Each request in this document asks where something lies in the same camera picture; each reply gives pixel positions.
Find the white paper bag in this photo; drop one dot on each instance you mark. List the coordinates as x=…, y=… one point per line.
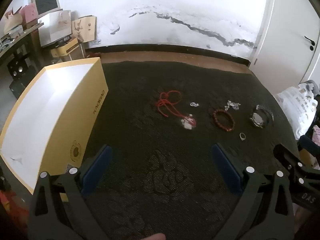
x=53, y=27

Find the pink box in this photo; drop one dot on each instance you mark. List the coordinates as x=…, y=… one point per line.
x=28, y=12

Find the black desk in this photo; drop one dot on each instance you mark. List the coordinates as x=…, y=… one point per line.
x=15, y=40

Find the yellow cardboard box white inside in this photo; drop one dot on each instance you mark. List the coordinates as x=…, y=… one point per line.
x=50, y=100

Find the red plastic toy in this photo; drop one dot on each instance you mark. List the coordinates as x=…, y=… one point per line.
x=12, y=210

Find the person's left hand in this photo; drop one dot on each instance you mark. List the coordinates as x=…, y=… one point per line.
x=155, y=237

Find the black wristwatch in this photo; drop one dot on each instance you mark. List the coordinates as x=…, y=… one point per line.
x=257, y=118

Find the black speakers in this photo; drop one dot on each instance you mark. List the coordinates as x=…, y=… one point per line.
x=18, y=66

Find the white door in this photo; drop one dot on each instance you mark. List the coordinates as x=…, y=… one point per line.
x=282, y=42

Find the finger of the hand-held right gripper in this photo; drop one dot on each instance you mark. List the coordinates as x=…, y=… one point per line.
x=308, y=145
x=287, y=158

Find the white printed pillow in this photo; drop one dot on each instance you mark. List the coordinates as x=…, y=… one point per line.
x=297, y=110

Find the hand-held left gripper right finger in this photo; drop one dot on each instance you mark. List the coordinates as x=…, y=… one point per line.
x=226, y=170

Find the tan paper bag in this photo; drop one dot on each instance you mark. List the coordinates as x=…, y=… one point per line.
x=87, y=28

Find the yellow storage box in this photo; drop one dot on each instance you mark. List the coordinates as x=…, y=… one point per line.
x=62, y=51

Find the black subwoofer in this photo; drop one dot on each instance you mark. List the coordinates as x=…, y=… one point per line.
x=23, y=85

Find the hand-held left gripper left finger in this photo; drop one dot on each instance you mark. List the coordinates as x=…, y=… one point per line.
x=97, y=172

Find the small clear crystal earrings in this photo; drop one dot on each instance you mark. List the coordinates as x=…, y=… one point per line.
x=193, y=104

